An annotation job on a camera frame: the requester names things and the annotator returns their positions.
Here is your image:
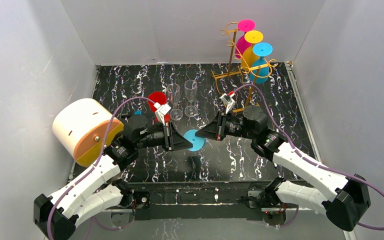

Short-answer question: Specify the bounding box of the blue wine glass front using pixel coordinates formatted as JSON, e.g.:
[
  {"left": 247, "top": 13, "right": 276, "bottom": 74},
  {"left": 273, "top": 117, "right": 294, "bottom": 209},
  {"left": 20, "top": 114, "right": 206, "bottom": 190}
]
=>
[{"left": 183, "top": 129, "right": 207, "bottom": 152}]

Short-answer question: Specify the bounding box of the blue wine glass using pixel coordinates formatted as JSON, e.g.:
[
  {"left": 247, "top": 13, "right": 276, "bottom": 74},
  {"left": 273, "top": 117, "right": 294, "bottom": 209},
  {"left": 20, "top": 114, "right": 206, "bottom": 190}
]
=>
[
  {"left": 248, "top": 42, "right": 274, "bottom": 85},
  {"left": 183, "top": 129, "right": 207, "bottom": 152}
]

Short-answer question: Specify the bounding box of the red wine glass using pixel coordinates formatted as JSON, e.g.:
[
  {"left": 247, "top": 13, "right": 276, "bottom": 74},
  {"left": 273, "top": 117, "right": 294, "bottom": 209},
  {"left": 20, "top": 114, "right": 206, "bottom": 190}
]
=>
[{"left": 148, "top": 91, "right": 167, "bottom": 113}]

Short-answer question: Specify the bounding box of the clear champagne flute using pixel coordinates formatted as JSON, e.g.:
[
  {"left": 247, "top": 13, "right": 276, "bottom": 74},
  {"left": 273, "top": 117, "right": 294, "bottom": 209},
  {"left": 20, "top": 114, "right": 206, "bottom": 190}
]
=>
[
  {"left": 184, "top": 79, "right": 198, "bottom": 118},
  {"left": 166, "top": 83, "right": 183, "bottom": 121}
]

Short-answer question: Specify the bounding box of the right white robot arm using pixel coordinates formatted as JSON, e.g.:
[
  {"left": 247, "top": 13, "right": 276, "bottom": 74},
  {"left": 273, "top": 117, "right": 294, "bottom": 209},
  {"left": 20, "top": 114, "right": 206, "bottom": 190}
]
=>
[{"left": 196, "top": 106, "right": 371, "bottom": 232}]

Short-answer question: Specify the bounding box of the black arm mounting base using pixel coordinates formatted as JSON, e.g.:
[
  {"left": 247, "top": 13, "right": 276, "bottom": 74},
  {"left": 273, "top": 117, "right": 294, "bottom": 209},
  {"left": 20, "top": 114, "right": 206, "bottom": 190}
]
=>
[{"left": 92, "top": 180, "right": 299, "bottom": 222}]

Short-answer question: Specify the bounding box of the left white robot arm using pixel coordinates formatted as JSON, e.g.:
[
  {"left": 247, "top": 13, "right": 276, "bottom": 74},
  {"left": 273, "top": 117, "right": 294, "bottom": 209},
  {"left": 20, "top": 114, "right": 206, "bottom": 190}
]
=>
[{"left": 33, "top": 115, "right": 193, "bottom": 240}]

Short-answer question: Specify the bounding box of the blue wine glass rear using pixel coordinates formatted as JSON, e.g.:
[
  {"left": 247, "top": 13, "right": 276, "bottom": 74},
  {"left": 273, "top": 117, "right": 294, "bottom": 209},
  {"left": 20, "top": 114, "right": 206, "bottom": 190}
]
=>
[{"left": 248, "top": 42, "right": 274, "bottom": 85}]

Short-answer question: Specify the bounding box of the yellow wine glass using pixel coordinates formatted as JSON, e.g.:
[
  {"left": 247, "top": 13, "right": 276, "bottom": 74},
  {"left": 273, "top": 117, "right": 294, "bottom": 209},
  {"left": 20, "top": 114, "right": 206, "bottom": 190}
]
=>
[{"left": 240, "top": 30, "right": 264, "bottom": 67}]

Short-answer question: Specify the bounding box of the pink wine glass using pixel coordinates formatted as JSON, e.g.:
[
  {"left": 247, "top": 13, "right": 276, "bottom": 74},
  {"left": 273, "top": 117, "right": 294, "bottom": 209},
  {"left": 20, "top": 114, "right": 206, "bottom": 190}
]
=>
[{"left": 233, "top": 19, "right": 256, "bottom": 60}]

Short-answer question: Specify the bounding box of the white orange cylinder spool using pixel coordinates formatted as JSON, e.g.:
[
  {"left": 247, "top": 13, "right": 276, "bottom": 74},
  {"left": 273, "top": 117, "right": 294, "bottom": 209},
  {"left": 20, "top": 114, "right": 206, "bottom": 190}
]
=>
[{"left": 52, "top": 98, "right": 112, "bottom": 168}]

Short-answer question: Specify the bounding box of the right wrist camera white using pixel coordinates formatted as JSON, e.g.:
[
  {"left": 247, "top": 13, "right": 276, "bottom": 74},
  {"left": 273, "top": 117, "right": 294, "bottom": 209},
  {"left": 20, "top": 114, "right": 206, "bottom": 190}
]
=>
[{"left": 219, "top": 91, "right": 236, "bottom": 114}]

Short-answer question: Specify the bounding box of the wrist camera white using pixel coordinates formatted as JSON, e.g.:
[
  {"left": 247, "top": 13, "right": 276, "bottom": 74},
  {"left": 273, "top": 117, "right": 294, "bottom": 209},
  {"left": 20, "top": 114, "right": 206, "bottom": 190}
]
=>
[
  {"left": 219, "top": 91, "right": 236, "bottom": 114},
  {"left": 153, "top": 102, "right": 171, "bottom": 126}
]

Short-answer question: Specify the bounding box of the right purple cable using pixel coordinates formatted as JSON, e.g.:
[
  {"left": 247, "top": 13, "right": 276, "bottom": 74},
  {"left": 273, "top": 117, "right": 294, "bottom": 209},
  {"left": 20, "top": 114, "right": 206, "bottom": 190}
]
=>
[{"left": 230, "top": 83, "right": 384, "bottom": 231}]

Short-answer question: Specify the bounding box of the purple cable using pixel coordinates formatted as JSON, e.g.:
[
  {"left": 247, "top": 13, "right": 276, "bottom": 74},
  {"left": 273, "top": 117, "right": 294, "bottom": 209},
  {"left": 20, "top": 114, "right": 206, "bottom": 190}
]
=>
[
  {"left": 230, "top": 83, "right": 384, "bottom": 231},
  {"left": 46, "top": 96, "right": 160, "bottom": 240}
]

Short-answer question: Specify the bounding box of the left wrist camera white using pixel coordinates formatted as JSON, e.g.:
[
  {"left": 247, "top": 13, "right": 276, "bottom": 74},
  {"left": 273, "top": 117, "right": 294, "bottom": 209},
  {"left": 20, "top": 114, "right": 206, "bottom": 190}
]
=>
[{"left": 153, "top": 102, "right": 171, "bottom": 126}]

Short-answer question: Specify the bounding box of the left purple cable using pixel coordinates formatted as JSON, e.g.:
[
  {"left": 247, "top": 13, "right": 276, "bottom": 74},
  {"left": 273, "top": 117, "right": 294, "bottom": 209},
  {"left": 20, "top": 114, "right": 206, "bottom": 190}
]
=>
[{"left": 46, "top": 96, "right": 160, "bottom": 240}]

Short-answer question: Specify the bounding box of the gold wire glass rack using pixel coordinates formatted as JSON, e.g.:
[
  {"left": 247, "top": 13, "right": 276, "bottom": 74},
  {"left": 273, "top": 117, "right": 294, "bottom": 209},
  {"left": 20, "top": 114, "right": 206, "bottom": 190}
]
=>
[{"left": 212, "top": 21, "right": 277, "bottom": 95}]

